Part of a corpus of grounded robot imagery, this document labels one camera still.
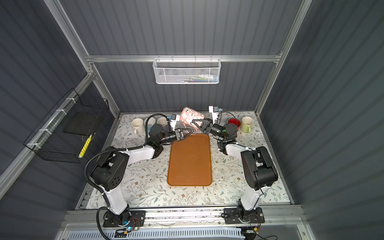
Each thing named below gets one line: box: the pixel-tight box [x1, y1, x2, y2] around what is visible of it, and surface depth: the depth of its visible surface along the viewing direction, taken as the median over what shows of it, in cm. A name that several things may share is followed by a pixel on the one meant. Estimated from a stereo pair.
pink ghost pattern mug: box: [180, 107, 206, 130], surface depth 76 cm
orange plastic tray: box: [167, 133, 212, 186], surface depth 93 cm
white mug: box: [131, 118, 146, 135], surface depth 104 cm
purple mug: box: [156, 116, 168, 127], surface depth 108 cm
